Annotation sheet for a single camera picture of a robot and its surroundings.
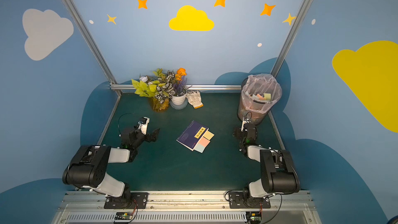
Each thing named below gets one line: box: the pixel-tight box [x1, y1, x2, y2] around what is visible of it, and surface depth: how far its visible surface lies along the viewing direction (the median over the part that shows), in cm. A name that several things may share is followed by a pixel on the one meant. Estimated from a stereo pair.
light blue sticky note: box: [193, 143, 206, 153], surface depth 93 cm
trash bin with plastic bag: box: [237, 73, 283, 125], surface depth 95 cm
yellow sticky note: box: [202, 127, 216, 141], surface depth 98 cm
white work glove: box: [186, 90, 204, 109], surface depth 121 cm
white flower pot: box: [169, 91, 188, 110], surface depth 114 cm
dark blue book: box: [176, 119, 209, 152], surface depth 98 cm
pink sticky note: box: [198, 136, 211, 148], surface depth 95 cm
